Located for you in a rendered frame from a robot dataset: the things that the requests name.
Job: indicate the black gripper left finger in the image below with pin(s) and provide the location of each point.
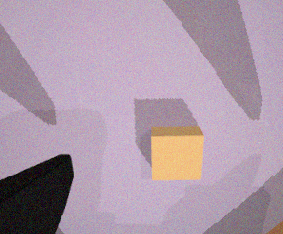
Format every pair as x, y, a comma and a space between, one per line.
32, 201

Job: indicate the tan block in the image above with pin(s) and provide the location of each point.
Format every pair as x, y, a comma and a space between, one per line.
177, 152

